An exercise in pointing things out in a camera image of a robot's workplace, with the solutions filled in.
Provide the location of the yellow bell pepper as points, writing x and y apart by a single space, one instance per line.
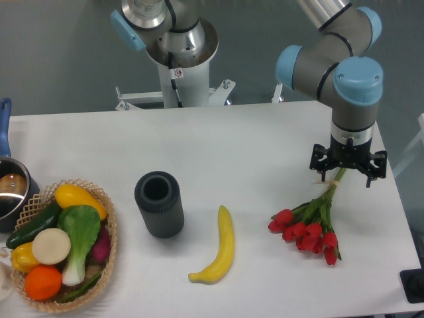
22 258

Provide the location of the black device at table edge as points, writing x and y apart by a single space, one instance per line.
412 282

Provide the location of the red tulip bouquet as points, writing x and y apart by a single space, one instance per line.
309 225

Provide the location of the purple radish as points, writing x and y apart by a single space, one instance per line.
102 247

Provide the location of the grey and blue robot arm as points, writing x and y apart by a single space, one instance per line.
334 72

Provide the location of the green bean pod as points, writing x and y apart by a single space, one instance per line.
83 289

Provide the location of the blue handled saucepan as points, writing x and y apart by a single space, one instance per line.
17 184

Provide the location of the green cucumber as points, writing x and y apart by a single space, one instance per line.
46 219

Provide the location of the yellow banana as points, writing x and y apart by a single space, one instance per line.
223 261

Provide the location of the woven wicker basket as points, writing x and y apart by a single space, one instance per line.
98 266

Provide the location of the garlic clove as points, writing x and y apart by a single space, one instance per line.
3 253

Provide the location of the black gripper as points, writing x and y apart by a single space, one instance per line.
349 155

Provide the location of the cream round disc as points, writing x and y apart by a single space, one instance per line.
51 246

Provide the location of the white frame at right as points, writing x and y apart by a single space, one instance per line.
411 151

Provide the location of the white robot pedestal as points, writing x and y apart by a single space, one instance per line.
182 60

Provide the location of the dark grey ribbed vase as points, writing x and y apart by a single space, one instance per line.
157 195

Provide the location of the yellow squash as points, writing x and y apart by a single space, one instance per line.
68 195

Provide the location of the green bok choy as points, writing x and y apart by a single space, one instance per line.
82 224

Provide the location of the orange fruit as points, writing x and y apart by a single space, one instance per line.
43 282

